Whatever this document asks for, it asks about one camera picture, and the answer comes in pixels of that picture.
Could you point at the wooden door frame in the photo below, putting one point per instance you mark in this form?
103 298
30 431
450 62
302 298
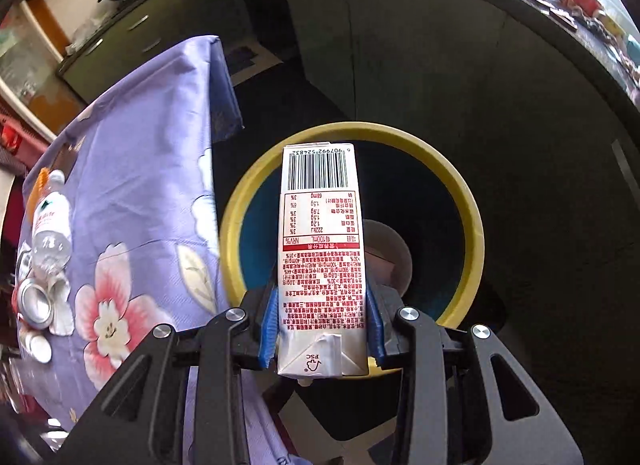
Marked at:
47 25

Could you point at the white round lid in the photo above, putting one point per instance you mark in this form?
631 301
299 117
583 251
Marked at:
36 346

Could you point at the white bowl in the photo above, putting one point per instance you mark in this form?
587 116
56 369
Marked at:
395 245

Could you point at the clear plastic bag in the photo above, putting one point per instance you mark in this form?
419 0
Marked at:
85 31

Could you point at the green lower kitchen cabinets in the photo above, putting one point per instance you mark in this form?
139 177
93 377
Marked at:
130 40

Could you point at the crushed aluminium can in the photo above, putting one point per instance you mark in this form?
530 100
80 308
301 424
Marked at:
36 302

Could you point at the white drink carton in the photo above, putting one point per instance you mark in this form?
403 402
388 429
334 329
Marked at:
320 255

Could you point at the yellow rimmed bin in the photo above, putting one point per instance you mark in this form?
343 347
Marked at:
350 130

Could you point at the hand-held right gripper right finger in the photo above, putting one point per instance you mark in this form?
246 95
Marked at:
374 330

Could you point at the purple floral tablecloth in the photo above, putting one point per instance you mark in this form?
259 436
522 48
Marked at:
150 170

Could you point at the dark lower cabinet run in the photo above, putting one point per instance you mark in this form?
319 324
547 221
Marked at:
400 45

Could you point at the crumpled white wrapper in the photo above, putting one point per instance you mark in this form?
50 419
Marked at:
62 305

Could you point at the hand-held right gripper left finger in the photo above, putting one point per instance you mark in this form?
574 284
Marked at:
270 330

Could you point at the clear plastic bottle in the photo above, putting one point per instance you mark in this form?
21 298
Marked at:
50 230

